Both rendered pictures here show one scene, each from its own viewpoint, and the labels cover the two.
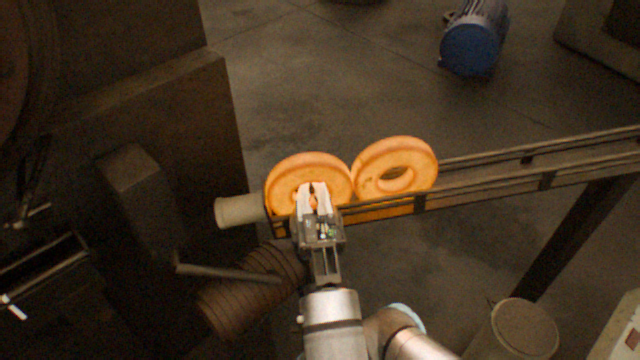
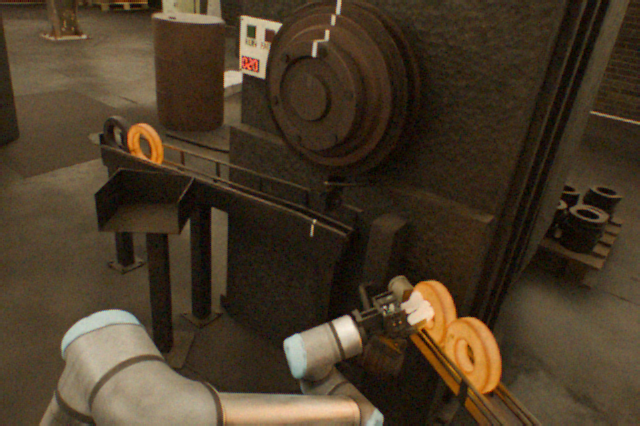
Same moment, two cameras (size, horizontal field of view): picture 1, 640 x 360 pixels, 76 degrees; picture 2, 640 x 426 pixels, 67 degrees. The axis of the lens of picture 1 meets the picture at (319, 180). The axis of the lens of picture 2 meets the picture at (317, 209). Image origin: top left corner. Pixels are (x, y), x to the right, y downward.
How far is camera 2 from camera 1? 84 cm
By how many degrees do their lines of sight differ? 62
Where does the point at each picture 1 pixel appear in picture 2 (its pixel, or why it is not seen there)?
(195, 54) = (479, 212)
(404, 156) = (472, 337)
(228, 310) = not seen: hidden behind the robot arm
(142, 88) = (433, 201)
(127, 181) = (379, 222)
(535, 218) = not seen: outside the picture
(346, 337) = (326, 335)
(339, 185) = (439, 322)
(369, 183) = (451, 340)
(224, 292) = not seen: hidden behind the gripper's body
